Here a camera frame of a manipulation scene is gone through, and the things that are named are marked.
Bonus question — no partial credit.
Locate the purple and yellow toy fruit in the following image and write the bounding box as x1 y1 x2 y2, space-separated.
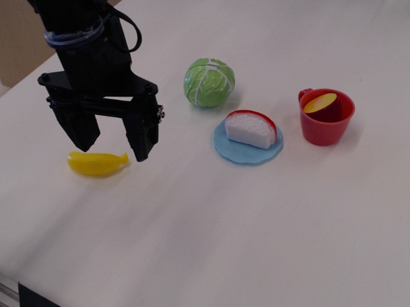
303 92 342 123

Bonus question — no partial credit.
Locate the aluminium table frame rail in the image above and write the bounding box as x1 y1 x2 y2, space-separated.
0 273 20 307

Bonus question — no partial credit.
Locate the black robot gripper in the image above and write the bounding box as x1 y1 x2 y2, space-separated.
38 18 164 162

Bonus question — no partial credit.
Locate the green toy cabbage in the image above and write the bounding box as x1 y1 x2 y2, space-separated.
183 58 236 108

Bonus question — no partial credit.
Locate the white and red toy sushi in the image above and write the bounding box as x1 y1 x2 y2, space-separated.
224 110 277 149

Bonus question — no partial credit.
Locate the yellow toy banana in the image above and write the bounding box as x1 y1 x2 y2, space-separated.
67 151 129 176

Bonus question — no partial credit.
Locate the brown cardboard box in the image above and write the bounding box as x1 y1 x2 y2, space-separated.
0 0 127 87

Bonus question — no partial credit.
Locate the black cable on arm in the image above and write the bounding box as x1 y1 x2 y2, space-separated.
102 1 143 53

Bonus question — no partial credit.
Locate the light blue toy plate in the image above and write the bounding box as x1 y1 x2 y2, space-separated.
213 121 283 166

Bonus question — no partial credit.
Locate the red toy cup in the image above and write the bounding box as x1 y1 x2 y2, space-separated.
298 88 355 146

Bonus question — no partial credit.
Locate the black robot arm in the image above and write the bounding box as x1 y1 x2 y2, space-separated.
28 0 165 162

